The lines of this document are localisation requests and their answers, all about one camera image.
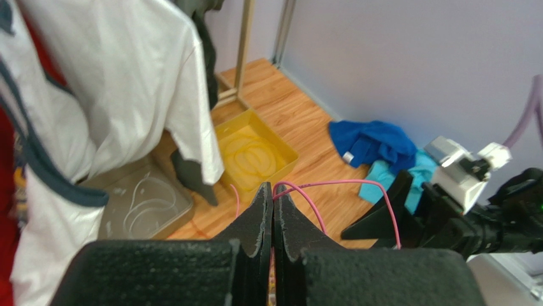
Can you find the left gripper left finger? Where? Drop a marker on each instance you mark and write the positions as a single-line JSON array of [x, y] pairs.
[[250, 236]]

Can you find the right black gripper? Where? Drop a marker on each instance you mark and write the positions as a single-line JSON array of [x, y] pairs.
[[437, 223]]

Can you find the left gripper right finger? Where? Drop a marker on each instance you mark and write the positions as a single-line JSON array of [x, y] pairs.
[[293, 233]]

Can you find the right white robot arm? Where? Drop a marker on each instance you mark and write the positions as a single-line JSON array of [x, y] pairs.
[[510, 223]]

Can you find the yellow plastic tray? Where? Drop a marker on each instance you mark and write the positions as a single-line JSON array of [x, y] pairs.
[[253, 153]]

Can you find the cyan cloth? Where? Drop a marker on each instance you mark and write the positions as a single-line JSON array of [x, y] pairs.
[[421, 172]]

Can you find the dark blue towel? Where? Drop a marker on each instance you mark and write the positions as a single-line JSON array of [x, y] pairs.
[[360, 143]]

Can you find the wooden clothes rack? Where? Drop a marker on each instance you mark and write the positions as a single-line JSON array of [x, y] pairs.
[[233, 93]]

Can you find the white hanging tank top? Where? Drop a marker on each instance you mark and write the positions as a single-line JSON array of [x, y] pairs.
[[132, 70]]

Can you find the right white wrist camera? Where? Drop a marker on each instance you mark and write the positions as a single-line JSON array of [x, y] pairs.
[[460, 174]]

